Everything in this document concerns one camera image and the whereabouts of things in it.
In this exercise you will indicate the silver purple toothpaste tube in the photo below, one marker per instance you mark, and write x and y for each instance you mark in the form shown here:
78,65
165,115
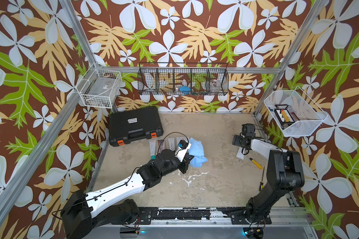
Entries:
161,145

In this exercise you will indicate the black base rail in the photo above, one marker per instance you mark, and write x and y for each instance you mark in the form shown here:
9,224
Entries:
234,215

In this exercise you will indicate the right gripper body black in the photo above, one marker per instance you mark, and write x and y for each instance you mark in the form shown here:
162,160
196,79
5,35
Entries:
238,140

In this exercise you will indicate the white tube black cap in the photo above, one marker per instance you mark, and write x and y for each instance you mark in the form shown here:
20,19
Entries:
172,144

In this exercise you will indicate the yellow handle screwdriver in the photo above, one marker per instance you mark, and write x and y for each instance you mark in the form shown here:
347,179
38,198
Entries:
255,163

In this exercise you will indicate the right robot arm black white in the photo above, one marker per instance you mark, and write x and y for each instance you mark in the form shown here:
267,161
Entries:
284,172

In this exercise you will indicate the black wire basket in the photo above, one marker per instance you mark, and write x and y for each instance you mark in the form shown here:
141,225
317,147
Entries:
167,78

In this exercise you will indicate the blue object in basket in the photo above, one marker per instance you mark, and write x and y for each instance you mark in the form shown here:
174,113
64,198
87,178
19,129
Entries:
185,90

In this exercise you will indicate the white wire basket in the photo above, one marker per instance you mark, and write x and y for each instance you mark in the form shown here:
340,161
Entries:
308,115
99,86

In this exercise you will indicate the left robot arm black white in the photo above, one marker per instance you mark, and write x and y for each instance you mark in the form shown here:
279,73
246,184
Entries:
84,212

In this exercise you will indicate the black box yellow items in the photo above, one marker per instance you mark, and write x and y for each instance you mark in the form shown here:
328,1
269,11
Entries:
283,114

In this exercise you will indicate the black small screwdriver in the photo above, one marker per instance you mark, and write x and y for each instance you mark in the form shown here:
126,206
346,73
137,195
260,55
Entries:
261,181

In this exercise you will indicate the blue microfiber cloth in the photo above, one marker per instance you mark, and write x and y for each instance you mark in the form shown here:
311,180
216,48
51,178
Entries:
197,151

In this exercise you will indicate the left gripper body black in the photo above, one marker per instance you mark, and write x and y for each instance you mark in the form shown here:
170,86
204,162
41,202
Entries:
174,165

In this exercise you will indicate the white wire basket right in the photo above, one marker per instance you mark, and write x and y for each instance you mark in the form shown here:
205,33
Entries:
308,115

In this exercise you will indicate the white tube pink cap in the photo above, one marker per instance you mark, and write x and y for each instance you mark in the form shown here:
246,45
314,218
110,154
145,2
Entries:
240,154

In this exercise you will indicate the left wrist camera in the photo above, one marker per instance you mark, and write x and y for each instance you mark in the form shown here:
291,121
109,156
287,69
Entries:
183,148

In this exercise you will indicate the black tool case orange latches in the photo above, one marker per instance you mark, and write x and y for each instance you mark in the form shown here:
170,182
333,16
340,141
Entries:
126,127

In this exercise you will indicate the white tube teal cap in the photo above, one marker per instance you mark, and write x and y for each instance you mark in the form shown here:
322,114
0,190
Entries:
152,147

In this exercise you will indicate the white wire basket left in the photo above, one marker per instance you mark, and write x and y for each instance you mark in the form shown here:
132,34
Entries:
99,86

